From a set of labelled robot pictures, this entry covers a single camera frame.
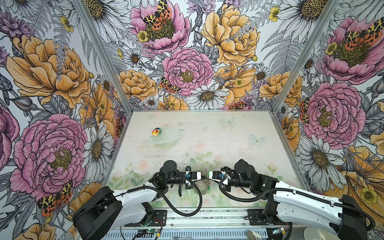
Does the aluminium front rail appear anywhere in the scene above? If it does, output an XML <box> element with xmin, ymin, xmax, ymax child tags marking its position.
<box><xmin>104</xmin><ymin>207</ymin><xmax>316</xmax><ymax>232</ymax></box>

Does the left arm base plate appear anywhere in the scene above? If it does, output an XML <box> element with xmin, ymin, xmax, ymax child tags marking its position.
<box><xmin>125</xmin><ymin>210</ymin><xmax>168</xmax><ymax>227</ymax></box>

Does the white paper cup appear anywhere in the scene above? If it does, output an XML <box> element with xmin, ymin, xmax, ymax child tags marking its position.
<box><xmin>304</xmin><ymin>227</ymin><xmax>340</xmax><ymax>240</ymax></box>

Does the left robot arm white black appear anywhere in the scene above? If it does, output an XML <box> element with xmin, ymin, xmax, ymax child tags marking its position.
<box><xmin>73</xmin><ymin>160</ymin><xmax>190</xmax><ymax>240</ymax></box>

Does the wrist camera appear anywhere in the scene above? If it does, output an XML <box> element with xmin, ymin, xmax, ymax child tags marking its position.
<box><xmin>208</xmin><ymin>171</ymin><xmax>231</xmax><ymax>185</ymax></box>
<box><xmin>185</xmin><ymin>171</ymin><xmax>202</xmax><ymax>181</ymax></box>

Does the white tape roll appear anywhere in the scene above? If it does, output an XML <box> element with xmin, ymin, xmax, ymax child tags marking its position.
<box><xmin>246</xmin><ymin>230</ymin><xmax>262</xmax><ymax>240</ymax></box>

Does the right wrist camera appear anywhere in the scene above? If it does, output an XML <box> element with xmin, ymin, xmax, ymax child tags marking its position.
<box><xmin>208</xmin><ymin>171</ymin><xmax>231</xmax><ymax>185</ymax></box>

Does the colourful small toy ball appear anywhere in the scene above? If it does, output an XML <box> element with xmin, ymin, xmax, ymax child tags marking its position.
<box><xmin>152</xmin><ymin>128</ymin><xmax>162</xmax><ymax>137</ymax></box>

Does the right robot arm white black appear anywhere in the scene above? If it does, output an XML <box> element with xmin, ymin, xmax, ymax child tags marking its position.
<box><xmin>219</xmin><ymin>159</ymin><xmax>376</xmax><ymax>240</ymax></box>

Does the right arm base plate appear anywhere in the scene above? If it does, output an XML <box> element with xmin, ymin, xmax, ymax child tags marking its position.
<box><xmin>244</xmin><ymin>209</ymin><xmax>287</xmax><ymax>226</ymax></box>

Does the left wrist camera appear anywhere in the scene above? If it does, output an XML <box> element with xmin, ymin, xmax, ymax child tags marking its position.
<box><xmin>185</xmin><ymin>171</ymin><xmax>202</xmax><ymax>181</ymax></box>

